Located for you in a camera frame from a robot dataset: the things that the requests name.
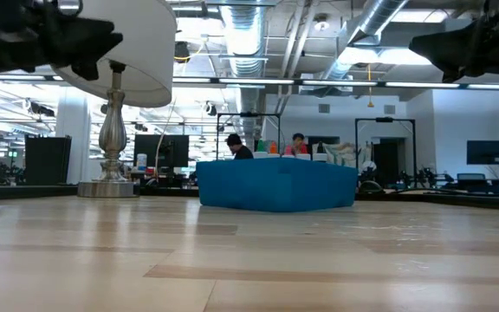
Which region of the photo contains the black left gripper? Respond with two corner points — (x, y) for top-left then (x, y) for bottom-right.
(0, 0), (125, 92)

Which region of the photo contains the large black food colouring bottle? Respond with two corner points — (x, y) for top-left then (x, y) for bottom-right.
(312, 141), (328, 164)

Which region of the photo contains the large green food colouring bottle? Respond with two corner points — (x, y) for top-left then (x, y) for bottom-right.
(253, 139), (269, 159)

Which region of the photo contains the table lamp white shade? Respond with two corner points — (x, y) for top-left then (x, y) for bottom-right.
(49, 0), (178, 198)

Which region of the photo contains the black ceiling device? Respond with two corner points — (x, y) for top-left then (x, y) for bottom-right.
(173, 41), (191, 64)

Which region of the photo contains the black computer monitor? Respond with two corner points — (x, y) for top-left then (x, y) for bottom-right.
(133, 133), (191, 170)
(466, 140), (499, 166)

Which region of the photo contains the black panel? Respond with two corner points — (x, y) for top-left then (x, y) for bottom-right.
(23, 134), (73, 186)

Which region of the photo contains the blue office chair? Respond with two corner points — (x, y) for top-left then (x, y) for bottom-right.
(456, 172), (488, 195)

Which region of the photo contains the white patterned sheet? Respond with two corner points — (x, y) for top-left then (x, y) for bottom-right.
(322, 142), (374, 171)

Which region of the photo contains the person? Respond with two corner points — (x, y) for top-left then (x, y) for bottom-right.
(225, 133), (255, 161)
(283, 132), (310, 157)

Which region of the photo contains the blue plastic bin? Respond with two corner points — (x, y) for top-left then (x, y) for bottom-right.
(195, 156), (360, 213)

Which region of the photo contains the black frame stand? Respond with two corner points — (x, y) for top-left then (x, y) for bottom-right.
(353, 116), (418, 188)
(216, 112), (282, 161)

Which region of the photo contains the black aluminium table frame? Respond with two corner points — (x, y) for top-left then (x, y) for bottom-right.
(0, 184), (499, 213)

